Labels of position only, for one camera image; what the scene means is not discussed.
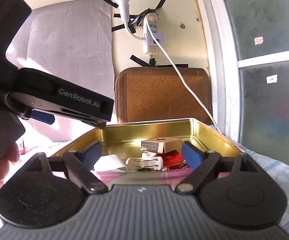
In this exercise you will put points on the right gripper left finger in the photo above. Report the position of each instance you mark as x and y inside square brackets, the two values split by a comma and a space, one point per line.
[79, 165]

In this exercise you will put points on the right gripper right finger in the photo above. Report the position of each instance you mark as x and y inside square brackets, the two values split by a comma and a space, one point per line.
[203, 166]

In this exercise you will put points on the white power strip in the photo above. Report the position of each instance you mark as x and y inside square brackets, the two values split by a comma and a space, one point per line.
[151, 25]

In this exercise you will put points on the grey sofa back cushion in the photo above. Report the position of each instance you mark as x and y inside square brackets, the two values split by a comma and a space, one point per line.
[71, 40]

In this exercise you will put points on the white plastic clip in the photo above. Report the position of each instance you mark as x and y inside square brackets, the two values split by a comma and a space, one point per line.
[146, 161]

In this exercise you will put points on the red card box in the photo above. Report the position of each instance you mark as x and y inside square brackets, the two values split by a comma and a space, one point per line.
[172, 160]

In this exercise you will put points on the frosted glass sliding door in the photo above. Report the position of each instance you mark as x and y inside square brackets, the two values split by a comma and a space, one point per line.
[248, 52]

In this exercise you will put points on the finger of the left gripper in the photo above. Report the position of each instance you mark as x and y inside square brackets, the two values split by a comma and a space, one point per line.
[43, 117]

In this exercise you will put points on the small brown cardboard box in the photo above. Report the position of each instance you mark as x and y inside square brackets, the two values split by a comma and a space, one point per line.
[161, 145]

